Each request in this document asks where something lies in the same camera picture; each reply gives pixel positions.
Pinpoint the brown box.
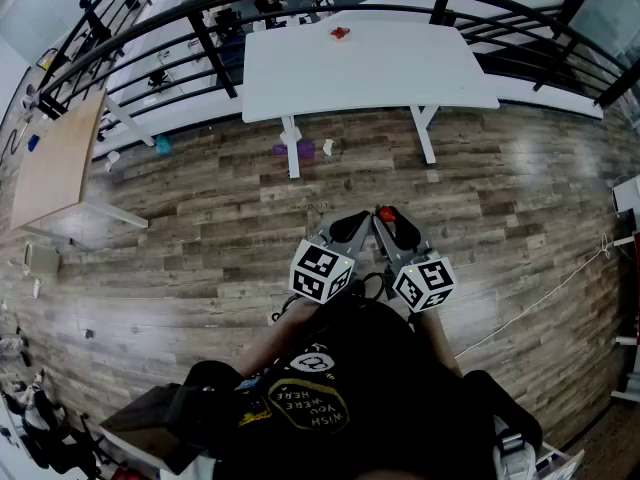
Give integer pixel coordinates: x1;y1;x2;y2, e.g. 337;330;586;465
99;382;211;475

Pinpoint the small plate of strawberries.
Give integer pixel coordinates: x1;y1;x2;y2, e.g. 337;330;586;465
327;23;359;44

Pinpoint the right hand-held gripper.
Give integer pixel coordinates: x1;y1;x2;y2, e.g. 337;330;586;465
373;207;458;314

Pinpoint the black cable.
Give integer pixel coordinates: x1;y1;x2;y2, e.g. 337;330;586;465
355;269;390;303

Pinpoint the beige flat box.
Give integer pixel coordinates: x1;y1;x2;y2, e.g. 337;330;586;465
23;241;61;277

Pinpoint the purple object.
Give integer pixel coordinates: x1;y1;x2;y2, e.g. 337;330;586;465
273;140;316;160

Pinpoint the person's right forearm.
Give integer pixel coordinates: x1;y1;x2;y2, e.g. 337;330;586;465
413;309;464;378

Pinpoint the person's left forearm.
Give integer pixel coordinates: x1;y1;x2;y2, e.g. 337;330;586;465
237;295;341;379

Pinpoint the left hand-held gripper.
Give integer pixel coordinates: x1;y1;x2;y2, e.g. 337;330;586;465
289;211;374;305

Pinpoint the light wooden table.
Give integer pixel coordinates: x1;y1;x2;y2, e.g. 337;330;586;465
9;89;150;249

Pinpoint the person's black printed t-shirt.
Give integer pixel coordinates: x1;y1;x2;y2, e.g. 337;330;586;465
182;292;544;480

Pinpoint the white floor cable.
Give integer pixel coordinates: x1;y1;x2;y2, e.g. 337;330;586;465
453;232;619;359

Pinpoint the black office chair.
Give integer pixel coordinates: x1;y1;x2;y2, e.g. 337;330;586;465
19;402;101;480

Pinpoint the grey backpack strap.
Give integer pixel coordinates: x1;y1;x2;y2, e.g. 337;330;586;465
492;415;539;480

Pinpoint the white table leg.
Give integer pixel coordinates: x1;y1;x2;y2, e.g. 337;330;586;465
279;115;304;179
409;105;439;165

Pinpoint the white cabinet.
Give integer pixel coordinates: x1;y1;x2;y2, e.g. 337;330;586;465
612;175;640;217

